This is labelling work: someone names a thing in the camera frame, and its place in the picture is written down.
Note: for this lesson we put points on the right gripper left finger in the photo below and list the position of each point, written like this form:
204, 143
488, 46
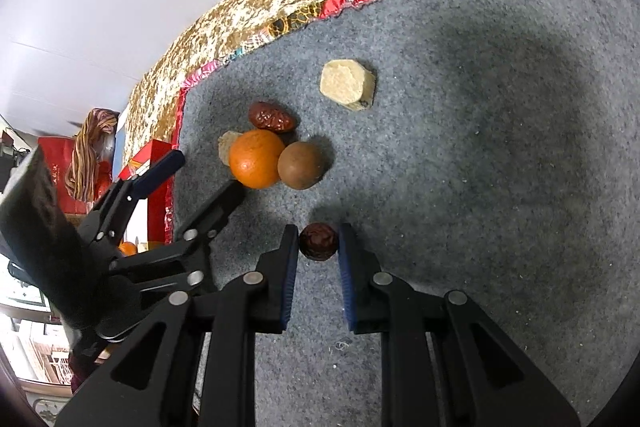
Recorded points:
191, 362

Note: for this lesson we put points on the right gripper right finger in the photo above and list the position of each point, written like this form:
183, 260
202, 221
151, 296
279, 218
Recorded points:
444, 361

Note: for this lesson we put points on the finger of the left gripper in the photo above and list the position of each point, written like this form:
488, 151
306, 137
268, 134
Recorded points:
190, 251
134, 209

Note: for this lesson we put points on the orange tangerine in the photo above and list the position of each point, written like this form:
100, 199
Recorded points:
128, 248
254, 157

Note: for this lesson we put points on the small beige cake block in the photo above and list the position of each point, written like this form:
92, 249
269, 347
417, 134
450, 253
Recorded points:
225, 142

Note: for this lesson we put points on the round dark red jujube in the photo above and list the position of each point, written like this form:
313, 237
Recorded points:
318, 241

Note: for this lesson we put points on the brown round longan fruit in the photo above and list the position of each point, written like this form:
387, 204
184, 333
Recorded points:
301, 165

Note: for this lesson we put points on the elongated dark red jujube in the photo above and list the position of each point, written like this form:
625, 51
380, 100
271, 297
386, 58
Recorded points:
268, 116

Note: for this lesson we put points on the beige hexagonal cake block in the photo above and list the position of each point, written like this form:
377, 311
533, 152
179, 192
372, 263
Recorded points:
348, 83

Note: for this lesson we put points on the striped knitted scarf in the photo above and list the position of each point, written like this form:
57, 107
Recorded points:
80, 177

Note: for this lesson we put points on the red gift bag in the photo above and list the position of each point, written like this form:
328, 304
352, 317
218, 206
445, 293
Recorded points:
58, 153

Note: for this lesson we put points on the grey felt mat red-trimmed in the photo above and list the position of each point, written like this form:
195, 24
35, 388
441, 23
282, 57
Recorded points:
500, 156

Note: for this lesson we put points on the gold patterned tablecloth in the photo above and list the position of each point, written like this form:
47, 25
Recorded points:
227, 31

